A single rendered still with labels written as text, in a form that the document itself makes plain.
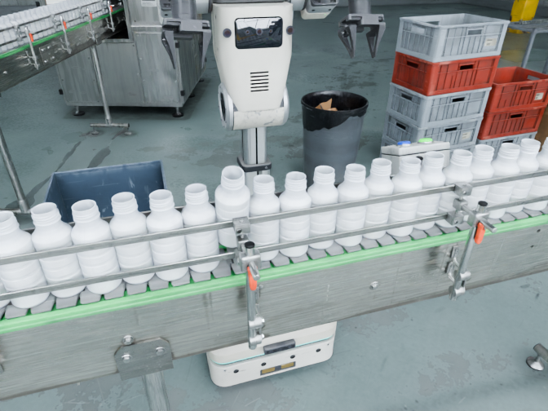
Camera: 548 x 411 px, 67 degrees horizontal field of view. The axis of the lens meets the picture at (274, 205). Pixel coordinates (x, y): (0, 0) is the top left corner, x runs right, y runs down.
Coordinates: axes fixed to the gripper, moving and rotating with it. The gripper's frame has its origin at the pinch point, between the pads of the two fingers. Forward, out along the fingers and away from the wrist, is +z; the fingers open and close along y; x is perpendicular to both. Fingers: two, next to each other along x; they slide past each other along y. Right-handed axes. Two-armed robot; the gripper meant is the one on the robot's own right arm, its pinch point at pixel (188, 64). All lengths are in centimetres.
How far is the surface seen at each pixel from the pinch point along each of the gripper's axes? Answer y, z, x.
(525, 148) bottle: 64, 24, -33
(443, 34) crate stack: 179, -51, 116
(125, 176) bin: -15.9, 24.5, 37.1
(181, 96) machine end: 45, -53, 335
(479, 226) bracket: 46, 39, -38
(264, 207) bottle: 6.4, 31.8, -29.6
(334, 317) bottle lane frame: 24, 58, -21
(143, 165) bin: -10.7, 21.7, 35.4
